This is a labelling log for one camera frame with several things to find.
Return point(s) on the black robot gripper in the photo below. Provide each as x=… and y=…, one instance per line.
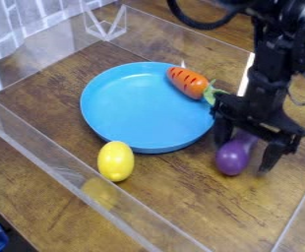
x=257, y=113

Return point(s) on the purple toy eggplant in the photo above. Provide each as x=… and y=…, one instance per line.
x=233, y=155

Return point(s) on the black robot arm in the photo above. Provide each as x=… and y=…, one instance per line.
x=278, y=21

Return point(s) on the blue round plastic tray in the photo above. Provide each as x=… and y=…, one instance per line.
x=131, y=105

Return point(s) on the orange toy carrot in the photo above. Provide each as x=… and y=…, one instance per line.
x=193, y=84

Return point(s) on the yellow toy lemon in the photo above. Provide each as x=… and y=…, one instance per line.
x=115, y=161

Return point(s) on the white checkered curtain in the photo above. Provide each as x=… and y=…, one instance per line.
x=28, y=17

